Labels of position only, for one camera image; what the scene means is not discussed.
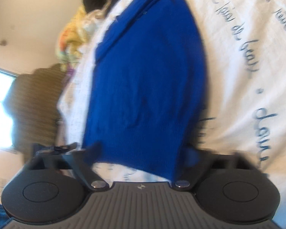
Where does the white script-printed quilt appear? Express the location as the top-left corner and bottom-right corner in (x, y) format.
(56, 0), (286, 184)

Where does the yellow cartoon blanket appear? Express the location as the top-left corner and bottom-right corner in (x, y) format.
(56, 5), (103, 71)

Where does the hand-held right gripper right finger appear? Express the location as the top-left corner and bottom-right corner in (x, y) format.
(175, 147), (265, 191)

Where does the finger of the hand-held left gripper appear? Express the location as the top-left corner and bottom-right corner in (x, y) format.
(32, 142), (79, 154)

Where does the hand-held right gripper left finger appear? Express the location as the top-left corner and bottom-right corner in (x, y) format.
(26, 142), (109, 191)

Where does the bright window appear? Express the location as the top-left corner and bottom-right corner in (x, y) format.
(0, 65), (19, 153)

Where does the black fuzzy cloth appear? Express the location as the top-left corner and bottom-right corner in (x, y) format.
(82, 0), (110, 14)

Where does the blue beaded sweater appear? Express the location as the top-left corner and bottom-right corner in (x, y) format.
(82, 0), (209, 182)

